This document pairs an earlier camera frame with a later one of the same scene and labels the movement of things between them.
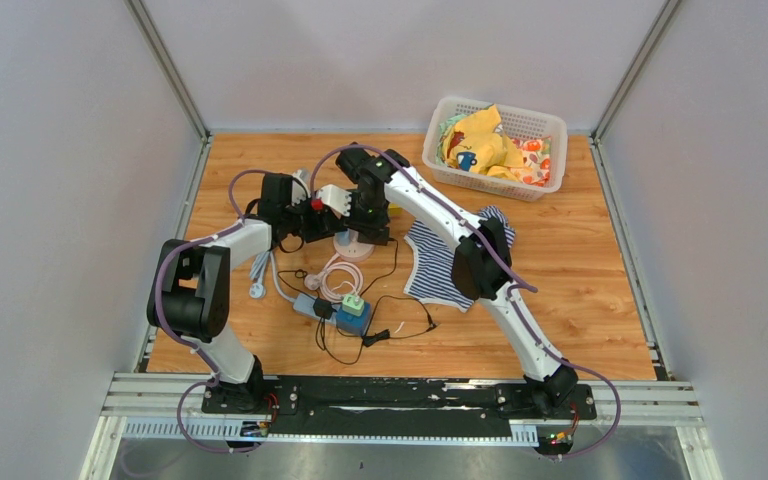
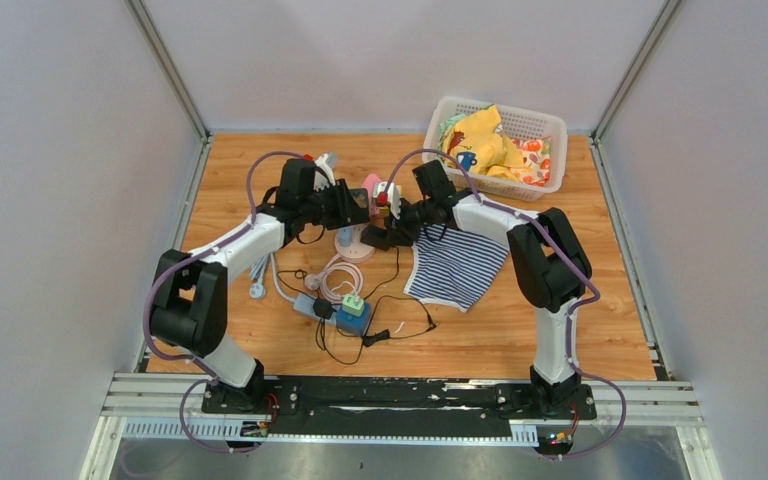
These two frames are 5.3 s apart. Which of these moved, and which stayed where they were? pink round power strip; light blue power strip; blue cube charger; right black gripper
Moved: right black gripper
Stayed: light blue power strip; blue cube charger; pink round power strip
